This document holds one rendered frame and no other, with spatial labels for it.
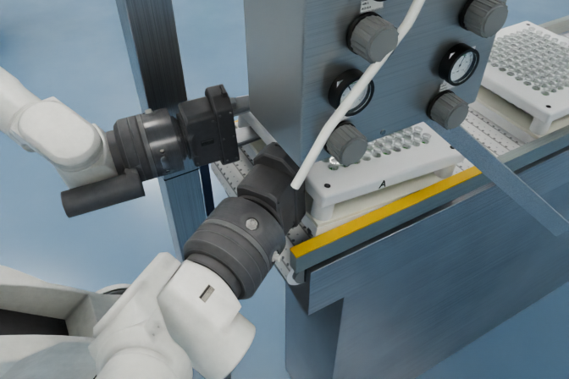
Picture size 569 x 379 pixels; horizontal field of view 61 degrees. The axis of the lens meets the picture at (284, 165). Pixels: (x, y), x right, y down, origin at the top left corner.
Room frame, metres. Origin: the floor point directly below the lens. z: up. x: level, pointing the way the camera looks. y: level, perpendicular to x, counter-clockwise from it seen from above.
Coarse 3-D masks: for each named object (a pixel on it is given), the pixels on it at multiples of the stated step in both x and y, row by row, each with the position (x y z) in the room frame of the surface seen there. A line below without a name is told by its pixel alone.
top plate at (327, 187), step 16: (256, 128) 0.55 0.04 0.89; (432, 144) 0.53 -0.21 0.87; (448, 144) 0.53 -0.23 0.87; (384, 160) 0.48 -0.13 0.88; (400, 160) 0.48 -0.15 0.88; (416, 160) 0.49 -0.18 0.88; (432, 160) 0.49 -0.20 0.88; (448, 160) 0.50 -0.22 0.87; (320, 176) 0.44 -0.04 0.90; (336, 176) 0.44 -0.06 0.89; (352, 176) 0.44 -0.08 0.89; (368, 176) 0.44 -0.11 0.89; (384, 176) 0.45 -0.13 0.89; (400, 176) 0.46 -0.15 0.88; (416, 176) 0.47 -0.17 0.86; (320, 192) 0.41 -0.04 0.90; (336, 192) 0.41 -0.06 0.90; (352, 192) 0.42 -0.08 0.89; (368, 192) 0.43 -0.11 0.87
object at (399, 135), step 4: (396, 132) 0.54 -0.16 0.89; (400, 132) 0.54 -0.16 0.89; (404, 132) 0.54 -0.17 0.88; (408, 132) 0.55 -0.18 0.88; (412, 132) 0.54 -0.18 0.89; (384, 136) 0.53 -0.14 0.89; (388, 136) 0.53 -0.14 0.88; (392, 136) 0.53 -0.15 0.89; (396, 136) 0.53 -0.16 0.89; (400, 136) 0.53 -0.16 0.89; (404, 136) 0.54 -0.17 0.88; (408, 136) 0.54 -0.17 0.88; (376, 140) 0.51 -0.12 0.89; (380, 140) 0.52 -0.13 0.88; (384, 140) 0.52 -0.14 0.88; (388, 140) 0.52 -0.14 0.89; (392, 140) 0.52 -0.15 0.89; (400, 140) 0.53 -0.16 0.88; (368, 144) 0.50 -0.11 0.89; (372, 144) 0.50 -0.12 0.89; (376, 144) 0.51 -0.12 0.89; (380, 144) 0.51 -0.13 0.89; (368, 148) 0.50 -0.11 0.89; (372, 148) 0.50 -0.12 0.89
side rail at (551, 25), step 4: (568, 16) 1.04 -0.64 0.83; (552, 20) 1.01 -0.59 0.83; (556, 20) 1.01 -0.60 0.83; (560, 20) 1.01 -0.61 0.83; (564, 20) 1.01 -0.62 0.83; (568, 20) 1.02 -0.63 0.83; (544, 24) 1.00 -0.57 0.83; (548, 24) 1.00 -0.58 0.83; (552, 24) 1.00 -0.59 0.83; (556, 24) 1.00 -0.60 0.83; (560, 24) 1.01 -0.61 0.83; (564, 24) 1.01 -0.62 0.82; (568, 24) 1.02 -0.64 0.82; (544, 28) 0.98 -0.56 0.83; (548, 28) 0.99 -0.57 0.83; (552, 28) 1.00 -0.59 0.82; (556, 28) 1.00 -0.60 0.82; (560, 28) 1.01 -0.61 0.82; (564, 28) 1.02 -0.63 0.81; (568, 28) 1.03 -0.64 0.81; (556, 32) 1.01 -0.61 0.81; (560, 32) 1.01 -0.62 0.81
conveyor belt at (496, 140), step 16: (480, 128) 0.67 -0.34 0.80; (496, 128) 0.67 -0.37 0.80; (496, 144) 0.62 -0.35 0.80; (512, 144) 0.62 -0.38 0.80; (240, 160) 0.58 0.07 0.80; (464, 160) 0.58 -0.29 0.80; (224, 176) 0.56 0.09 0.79; (240, 176) 0.54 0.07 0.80; (288, 240) 0.42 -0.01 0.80; (304, 240) 0.42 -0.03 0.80; (288, 256) 0.39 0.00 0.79; (288, 272) 0.38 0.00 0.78
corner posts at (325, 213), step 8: (240, 120) 0.59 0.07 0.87; (448, 168) 0.51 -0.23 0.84; (440, 176) 0.51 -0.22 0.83; (448, 176) 0.51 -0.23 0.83; (312, 208) 0.41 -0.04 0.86; (320, 208) 0.41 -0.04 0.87; (328, 208) 0.41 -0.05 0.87; (312, 216) 0.41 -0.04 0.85; (320, 216) 0.40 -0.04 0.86; (328, 216) 0.41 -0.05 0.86
